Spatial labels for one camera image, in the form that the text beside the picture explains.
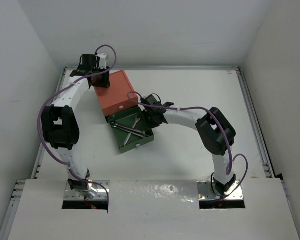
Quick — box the green bottom drawer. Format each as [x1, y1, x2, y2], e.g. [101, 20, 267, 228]
[107, 106, 155, 154]

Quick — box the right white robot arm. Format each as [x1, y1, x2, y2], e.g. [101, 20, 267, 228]
[140, 94, 236, 196]

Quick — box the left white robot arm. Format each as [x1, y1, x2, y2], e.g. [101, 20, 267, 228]
[38, 53, 110, 200]

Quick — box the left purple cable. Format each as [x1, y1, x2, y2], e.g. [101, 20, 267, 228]
[37, 44, 118, 208]

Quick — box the orange drawer cabinet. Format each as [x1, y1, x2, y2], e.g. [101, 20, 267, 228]
[94, 70, 137, 117]

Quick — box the silver ratchet wrench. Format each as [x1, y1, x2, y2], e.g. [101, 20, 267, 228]
[112, 123, 147, 138]

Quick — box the metal base plate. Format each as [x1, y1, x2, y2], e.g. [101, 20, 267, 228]
[64, 180, 110, 201]
[197, 180, 244, 201]

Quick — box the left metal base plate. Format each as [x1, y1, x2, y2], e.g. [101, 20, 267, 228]
[64, 180, 110, 201]

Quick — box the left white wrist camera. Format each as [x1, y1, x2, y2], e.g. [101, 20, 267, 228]
[95, 53, 108, 70]

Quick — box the aluminium table frame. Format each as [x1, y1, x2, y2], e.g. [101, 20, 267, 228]
[6, 66, 281, 240]

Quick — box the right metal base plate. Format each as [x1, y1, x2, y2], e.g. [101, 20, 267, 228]
[197, 180, 244, 201]

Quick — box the purple cable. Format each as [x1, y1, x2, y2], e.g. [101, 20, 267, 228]
[127, 91, 250, 201]
[37, 44, 118, 208]

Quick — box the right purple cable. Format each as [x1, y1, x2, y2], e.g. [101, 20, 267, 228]
[127, 91, 250, 201]

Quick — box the white front cover board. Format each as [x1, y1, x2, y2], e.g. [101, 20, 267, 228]
[9, 178, 299, 240]

